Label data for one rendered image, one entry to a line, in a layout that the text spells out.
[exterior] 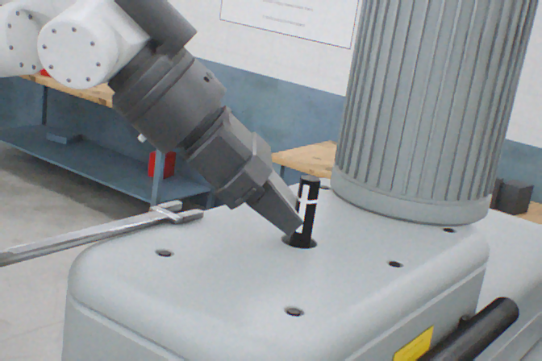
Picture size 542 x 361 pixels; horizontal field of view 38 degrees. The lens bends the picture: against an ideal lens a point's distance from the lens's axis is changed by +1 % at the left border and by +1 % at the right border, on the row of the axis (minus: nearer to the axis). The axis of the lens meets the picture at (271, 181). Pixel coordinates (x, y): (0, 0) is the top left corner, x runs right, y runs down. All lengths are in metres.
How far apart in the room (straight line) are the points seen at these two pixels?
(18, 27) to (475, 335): 0.56
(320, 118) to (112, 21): 5.03
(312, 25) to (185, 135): 5.03
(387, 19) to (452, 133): 0.15
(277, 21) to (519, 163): 2.04
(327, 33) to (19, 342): 2.94
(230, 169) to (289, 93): 5.13
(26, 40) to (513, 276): 0.78
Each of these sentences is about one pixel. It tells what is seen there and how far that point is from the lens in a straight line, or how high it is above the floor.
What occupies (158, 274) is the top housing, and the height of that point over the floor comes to 1.89.
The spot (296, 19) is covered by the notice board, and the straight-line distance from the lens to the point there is 5.81.
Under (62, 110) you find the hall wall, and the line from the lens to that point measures 7.59.
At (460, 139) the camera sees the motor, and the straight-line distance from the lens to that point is 0.90.
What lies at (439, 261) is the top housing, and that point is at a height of 1.89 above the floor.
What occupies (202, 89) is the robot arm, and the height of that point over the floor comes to 2.04.
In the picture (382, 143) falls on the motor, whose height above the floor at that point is 1.97.
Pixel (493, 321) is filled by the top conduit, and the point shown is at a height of 1.80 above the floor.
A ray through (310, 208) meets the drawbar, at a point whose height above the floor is 1.93.
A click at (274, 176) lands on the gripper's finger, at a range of 0.80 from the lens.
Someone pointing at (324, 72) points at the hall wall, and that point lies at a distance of 5.69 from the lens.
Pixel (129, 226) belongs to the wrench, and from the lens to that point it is 0.76.
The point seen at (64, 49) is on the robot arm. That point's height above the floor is 2.06.
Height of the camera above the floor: 2.18
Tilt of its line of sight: 17 degrees down
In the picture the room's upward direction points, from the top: 9 degrees clockwise
